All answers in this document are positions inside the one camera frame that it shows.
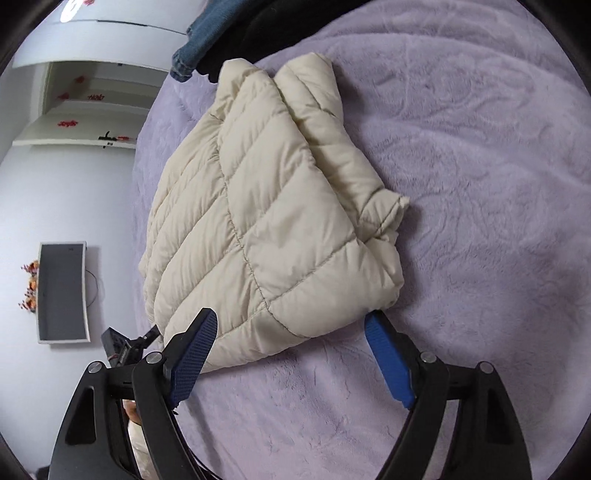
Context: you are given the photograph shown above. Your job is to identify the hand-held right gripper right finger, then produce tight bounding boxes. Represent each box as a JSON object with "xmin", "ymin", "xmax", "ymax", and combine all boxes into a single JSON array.
[{"xmin": 364, "ymin": 310, "xmax": 532, "ymax": 480}]

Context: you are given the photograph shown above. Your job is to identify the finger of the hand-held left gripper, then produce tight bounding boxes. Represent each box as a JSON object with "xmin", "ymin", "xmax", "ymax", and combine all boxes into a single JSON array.
[{"xmin": 102, "ymin": 326, "xmax": 162, "ymax": 370}]

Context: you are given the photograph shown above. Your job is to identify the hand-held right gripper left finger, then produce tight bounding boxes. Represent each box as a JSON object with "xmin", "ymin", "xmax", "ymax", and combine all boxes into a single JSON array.
[{"xmin": 48, "ymin": 308, "xmax": 219, "ymax": 480}]

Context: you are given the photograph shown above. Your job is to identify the cream puffer jacket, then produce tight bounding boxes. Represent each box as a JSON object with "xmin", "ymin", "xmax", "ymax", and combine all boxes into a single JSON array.
[{"xmin": 139, "ymin": 52, "xmax": 411, "ymax": 374}]

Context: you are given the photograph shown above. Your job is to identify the orange flower decoration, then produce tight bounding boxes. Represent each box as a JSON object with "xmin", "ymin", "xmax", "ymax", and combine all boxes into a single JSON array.
[{"xmin": 19, "ymin": 260, "xmax": 41, "ymax": 315}]

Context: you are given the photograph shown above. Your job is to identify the purple plush bed blanket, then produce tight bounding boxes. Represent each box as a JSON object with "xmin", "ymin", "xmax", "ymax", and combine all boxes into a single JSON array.
[{"xmin": 131, "ymin": 0, "xmax": 585, "ymax": 480}]

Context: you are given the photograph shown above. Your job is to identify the white door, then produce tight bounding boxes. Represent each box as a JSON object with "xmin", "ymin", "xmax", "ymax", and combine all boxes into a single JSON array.
[{"xmin": 11, "ymin": 60, "xmax": 169, "ymax": 148}]

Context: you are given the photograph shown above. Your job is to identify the folded blue jeans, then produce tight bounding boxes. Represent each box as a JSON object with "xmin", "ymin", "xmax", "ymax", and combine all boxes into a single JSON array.
[{"xmin": 170, "ymin": 0, "xmax": 225, "ymax": 83}]

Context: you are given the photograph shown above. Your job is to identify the folded black garment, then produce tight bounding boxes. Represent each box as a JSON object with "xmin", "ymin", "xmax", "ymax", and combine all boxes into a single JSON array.
[{"xmin": 198, "ymin": 0, "xmax": 305, "ymax": 84}]

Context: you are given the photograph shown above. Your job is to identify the black television cable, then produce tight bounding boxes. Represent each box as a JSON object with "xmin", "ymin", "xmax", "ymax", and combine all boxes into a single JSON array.
[{"xmin": 84, "ymin": 269, "xmax": 100, "ymax": 306}]

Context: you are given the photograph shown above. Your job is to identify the wall-mounted television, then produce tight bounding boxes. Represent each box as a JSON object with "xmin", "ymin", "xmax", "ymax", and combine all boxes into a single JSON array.
[{"xmin": 37, "ymin": 241, "xmax": 89, "ymax": 344}]

